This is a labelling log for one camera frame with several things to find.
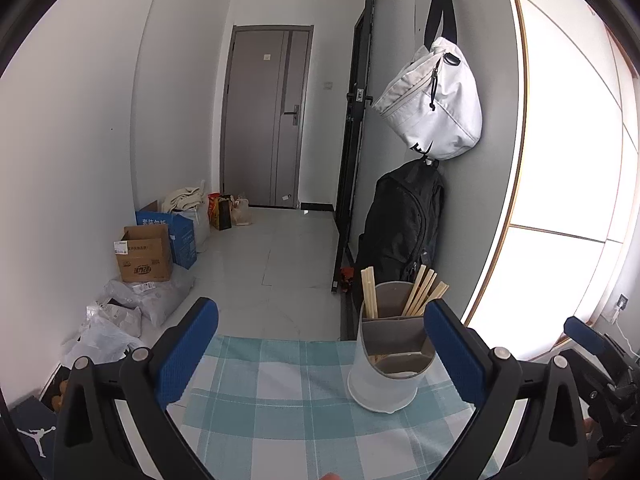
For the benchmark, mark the brown cardboard box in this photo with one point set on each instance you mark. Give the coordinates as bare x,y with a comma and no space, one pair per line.
143,254

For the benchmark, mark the chopstick in holder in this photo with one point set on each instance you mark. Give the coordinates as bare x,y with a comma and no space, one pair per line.
425,289
369,292

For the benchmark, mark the beige paper bag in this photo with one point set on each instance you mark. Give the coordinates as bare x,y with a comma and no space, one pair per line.
240,211

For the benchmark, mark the white utensil holder cylinder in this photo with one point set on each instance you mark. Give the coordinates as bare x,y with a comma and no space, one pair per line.
392,356

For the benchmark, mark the teal checked tablecloth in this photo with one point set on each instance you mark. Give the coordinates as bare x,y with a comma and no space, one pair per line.
280,409

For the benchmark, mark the blue cardboard box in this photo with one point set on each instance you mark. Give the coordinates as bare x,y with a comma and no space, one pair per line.
180,230

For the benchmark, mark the white plastic bag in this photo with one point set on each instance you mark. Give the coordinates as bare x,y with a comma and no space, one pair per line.
107,335

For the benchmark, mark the wall power socket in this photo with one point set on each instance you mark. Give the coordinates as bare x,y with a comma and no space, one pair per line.
621,302

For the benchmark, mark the grey door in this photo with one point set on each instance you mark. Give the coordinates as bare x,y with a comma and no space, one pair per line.
262,117

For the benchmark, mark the black metal frame stand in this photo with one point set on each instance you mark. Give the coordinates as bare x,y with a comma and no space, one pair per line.
356,98

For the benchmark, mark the black backpack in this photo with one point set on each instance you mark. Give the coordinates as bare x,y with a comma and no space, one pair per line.
401,229

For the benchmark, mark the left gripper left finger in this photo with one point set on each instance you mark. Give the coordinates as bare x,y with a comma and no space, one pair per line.
90,441

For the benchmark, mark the cream cloth bundle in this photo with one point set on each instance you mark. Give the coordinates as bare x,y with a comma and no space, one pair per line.
183,199

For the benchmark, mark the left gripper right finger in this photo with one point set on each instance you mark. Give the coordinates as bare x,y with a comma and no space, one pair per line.
550,442

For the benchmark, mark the white sling bag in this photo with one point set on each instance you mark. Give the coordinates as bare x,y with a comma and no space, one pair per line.
433,103

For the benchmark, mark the navy Jordan shoe box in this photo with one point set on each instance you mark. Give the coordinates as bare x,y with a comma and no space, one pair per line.
36,425

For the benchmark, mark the grey parcel bag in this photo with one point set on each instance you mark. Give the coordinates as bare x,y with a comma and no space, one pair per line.
156,300

